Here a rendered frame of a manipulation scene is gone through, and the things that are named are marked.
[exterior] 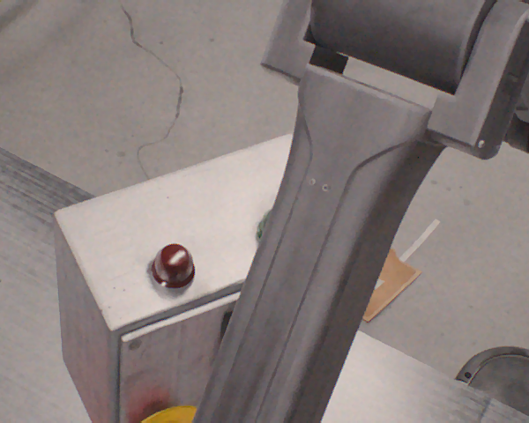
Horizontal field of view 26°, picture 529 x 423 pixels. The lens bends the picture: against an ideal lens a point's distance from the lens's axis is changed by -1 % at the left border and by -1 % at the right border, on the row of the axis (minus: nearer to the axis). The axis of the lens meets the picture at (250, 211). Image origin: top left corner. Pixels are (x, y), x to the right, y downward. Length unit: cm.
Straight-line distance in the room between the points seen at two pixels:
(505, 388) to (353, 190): 166
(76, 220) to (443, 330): 181
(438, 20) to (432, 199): 216
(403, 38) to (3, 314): 99
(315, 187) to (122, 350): 22
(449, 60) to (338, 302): 12
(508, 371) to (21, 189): 103
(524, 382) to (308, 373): 166
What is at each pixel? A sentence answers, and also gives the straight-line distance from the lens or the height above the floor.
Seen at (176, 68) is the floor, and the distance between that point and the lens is 279.
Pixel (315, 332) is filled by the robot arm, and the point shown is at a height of 162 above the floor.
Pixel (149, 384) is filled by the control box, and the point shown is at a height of 140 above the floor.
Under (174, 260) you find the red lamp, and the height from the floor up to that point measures 150.
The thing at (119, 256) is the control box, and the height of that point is 148.
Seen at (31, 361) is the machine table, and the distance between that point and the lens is 138.
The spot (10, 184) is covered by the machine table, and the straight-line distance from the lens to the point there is 153.
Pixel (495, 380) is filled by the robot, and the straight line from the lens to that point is 215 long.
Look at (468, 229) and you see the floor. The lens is 262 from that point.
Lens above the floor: 205
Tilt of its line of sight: 54 degrees down
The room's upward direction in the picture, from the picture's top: 10 degrees clockwise
